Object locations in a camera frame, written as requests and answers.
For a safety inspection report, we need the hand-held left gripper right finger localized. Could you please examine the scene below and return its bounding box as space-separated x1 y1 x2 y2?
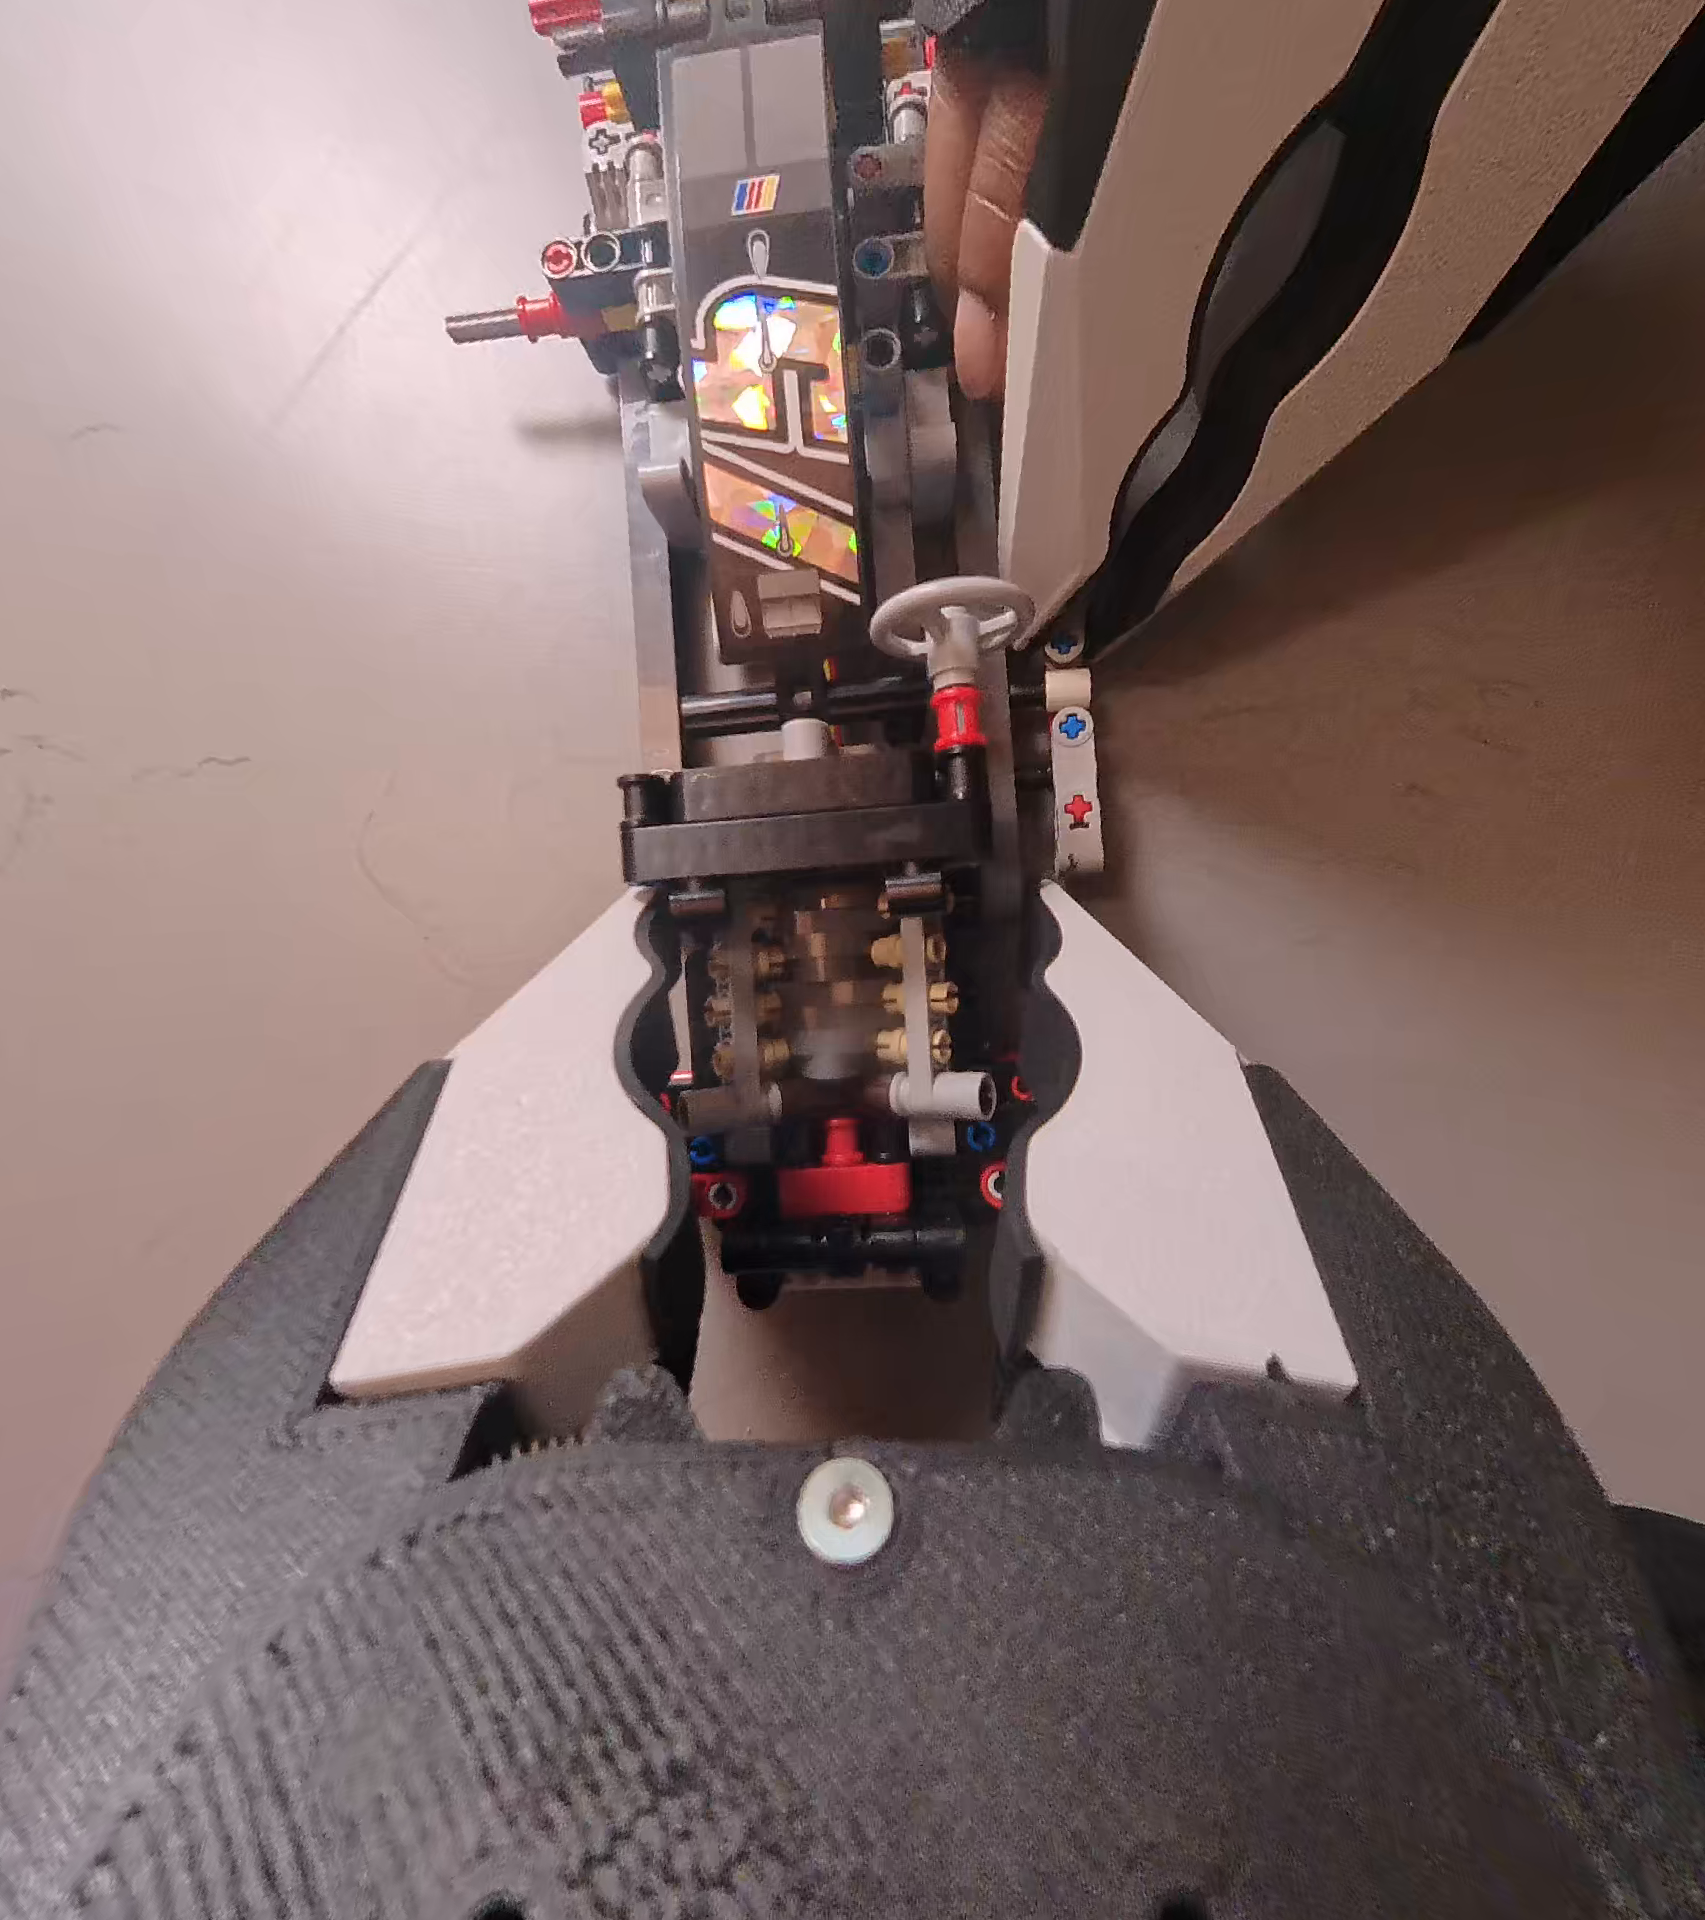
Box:
992 878 1366 1453

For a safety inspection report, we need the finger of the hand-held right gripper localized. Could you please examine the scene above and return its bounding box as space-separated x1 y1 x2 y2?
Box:
998 0 1397 606
1089 0 1705 667

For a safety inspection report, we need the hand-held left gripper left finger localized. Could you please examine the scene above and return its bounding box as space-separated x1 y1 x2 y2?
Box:
324 897 710 1424

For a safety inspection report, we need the grey lego beam assembly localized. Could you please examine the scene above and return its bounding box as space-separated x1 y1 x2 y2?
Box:
1038 625 1113 888

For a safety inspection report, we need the lego car chassis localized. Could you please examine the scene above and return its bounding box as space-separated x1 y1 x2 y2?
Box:
444 0 1047 1311

